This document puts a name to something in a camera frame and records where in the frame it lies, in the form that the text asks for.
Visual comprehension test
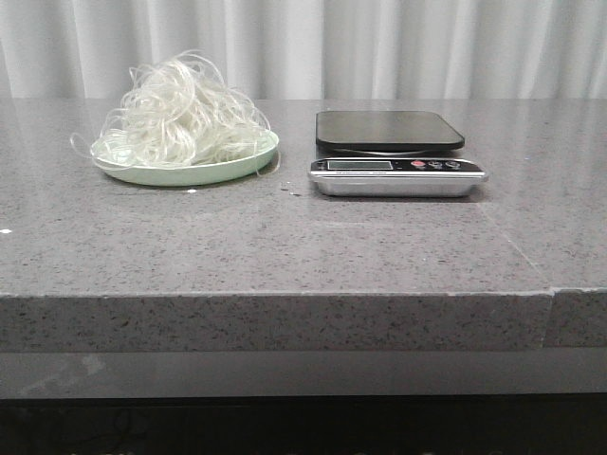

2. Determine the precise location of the white pleated curtain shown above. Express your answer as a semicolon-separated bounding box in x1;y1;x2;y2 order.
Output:
1;1;606;100

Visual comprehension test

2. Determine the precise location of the black silver kitchen scale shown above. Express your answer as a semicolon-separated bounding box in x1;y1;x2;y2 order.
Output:
308;111;487;198

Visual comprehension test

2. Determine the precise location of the pale green round plate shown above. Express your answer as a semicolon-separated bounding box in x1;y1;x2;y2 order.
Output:
93;131;279;187

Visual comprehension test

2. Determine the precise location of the white vermicelli noodle bundle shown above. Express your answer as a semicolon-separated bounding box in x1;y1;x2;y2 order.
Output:
69;49;279;172

